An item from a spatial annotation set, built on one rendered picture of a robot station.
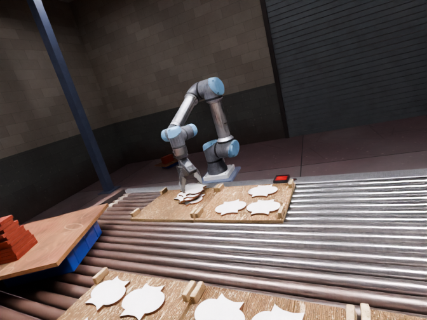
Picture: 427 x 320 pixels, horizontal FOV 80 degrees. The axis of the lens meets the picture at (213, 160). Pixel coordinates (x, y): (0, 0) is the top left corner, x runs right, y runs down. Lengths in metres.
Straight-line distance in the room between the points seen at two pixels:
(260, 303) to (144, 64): 6.59
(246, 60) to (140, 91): 2.85
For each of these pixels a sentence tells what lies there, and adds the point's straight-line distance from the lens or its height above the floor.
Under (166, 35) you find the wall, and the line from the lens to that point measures 6.69.
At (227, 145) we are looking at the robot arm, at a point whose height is 1.10.
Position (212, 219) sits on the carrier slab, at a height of 0.94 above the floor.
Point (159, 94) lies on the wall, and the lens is 6.85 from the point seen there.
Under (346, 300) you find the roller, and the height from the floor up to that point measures 0.91.
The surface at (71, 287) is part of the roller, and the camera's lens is 1.20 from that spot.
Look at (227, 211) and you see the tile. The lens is 1.18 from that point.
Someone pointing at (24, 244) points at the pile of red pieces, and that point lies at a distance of 1.37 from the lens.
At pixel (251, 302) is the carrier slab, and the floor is 0.94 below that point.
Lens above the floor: 1.49
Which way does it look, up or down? 15 degrees down
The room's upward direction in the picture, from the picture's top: 15 degrees counter-clockwise
